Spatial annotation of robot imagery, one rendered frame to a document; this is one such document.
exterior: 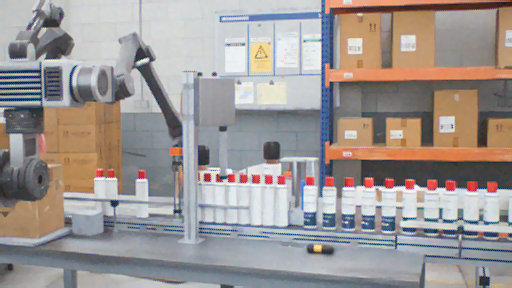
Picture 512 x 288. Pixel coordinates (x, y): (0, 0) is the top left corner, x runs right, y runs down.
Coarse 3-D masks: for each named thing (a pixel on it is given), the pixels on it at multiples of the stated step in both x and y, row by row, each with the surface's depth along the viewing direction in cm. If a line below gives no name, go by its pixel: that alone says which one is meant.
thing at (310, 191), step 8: (312, 176) 263; (312, 184) 261; (304, 192) 262; (312, 192) 261; (304, 200) 263; (312, 200) 261; (304, 208) 263; (312, 208) 261; (304, 216) 263; (312, 216) 262; (304, 224) 263; (312, 224) 262
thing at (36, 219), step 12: (60, 168) 284; (60, 180) 284; (48, 192) 273; (60, 192) 284; (24, 204) 266; (36, 204) 264; (48, 204) 273; (60, 204) 284; (0, 216) 269; (12, 216) 267; (24, 216) 266; (36, 216) 265; (48, 216) 274; (60, 216) 284; (0, 228) 269; (12, 228) 268; (24, 228) 267; (36, 228) 265; (48, 228) 274; (60, 228) 285
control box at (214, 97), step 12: (204, 84) 258; (216, 84) 261; (228, 84) 264; (204, 96) 258; (216, 96) 261; (228, 96) 265; (204, 108) 259; (216, 108) 262; (228, 108) 265; (204, 120) 259; (216, 120) 262; (228, 120) 265
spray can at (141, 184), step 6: (138, 174) 289; (144, 174) 289; (138, 180) 288; (144, 180) 288; (138, 186) 288; (144, 186) 288; (138, 192) 288; (144, 192) 288; (138, 198) 289; (144, 198) 288; (138, 204) 289; (144, 204) 289; (138, 210) 289; (144, 210) 289; (138, 216) 289; (144, 216) 289
